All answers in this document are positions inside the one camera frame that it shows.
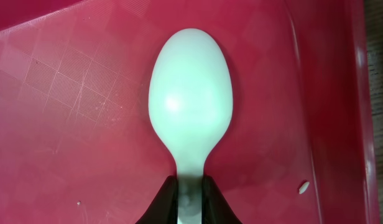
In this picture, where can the red plastic tray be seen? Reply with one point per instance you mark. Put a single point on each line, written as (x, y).
(77, 146)

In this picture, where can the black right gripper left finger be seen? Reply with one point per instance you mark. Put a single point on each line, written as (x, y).
(164, 207)

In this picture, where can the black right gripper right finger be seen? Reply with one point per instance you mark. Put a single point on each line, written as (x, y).
(215, 208)

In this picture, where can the white plastic spoon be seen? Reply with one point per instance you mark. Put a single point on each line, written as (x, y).
(190, 107)

